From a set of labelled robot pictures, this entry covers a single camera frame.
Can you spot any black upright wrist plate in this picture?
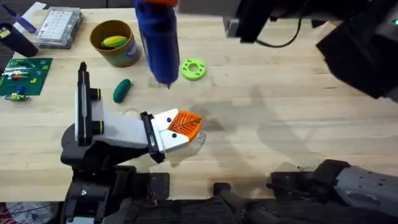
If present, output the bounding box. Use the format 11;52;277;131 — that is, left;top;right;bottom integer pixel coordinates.
75;61;93;147

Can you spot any dark green toy cucumber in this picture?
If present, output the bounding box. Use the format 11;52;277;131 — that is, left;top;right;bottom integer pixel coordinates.
112;78;132;104

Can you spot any green board with blocks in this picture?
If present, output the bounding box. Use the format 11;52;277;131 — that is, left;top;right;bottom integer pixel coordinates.
0;57;53;102

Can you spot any black cable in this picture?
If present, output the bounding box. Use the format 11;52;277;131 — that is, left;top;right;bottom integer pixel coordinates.
256;14;303;49

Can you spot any brown tub with toys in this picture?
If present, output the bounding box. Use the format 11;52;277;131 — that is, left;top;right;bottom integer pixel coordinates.
89;19;143;68

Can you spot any black rail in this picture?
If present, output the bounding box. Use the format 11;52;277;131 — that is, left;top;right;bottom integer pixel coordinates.
102;198;398;224

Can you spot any black cylinder tool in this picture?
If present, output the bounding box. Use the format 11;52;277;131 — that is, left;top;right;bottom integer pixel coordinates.
0;22;39;58

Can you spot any clear plastic parts box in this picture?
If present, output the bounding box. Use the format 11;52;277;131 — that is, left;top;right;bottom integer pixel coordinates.
32;6;85;50

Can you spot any blue handled tool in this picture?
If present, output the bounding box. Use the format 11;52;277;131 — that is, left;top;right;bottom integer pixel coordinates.
2;2;37;34

